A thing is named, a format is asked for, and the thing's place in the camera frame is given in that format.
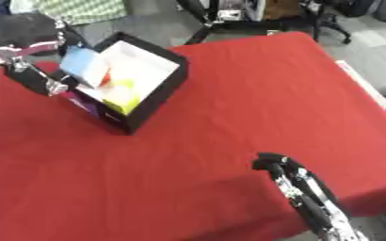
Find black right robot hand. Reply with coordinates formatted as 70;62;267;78
250;152;351;234

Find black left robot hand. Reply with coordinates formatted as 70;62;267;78
2;20;91;97

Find light blue block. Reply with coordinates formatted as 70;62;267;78
57;46;113;89

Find black box with white inside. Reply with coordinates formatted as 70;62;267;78
57;31;192;136

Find brown cardboard box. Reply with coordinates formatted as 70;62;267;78
264;0;305;21

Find dark grey bag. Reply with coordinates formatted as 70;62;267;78
0;13;60;49

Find small orange block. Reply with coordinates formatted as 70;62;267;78
97;69;114;88

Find green and white checked cloth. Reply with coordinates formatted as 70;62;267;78
33;0;131;26

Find yellow-green block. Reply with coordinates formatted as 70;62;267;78
101;78;144;116

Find black chair base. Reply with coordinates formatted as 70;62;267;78
174;0;353;45

